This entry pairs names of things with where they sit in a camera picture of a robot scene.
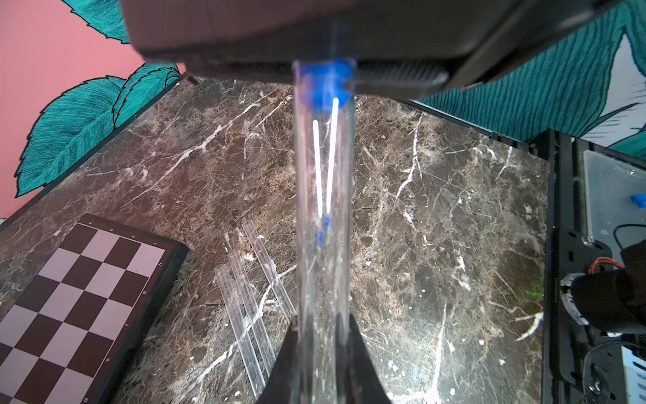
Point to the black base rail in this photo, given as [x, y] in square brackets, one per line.
[594, 284]

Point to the brown checkered chess board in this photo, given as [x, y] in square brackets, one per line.
[72, 334]

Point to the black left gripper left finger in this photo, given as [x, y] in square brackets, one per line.
[283, 384]

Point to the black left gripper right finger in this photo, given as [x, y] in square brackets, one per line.
[356, 378]

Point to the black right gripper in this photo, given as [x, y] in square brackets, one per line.
[402, 49]

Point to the clear test tube blue stopper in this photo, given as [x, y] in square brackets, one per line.
[240, 329]
[269, 269]
[254, 314]

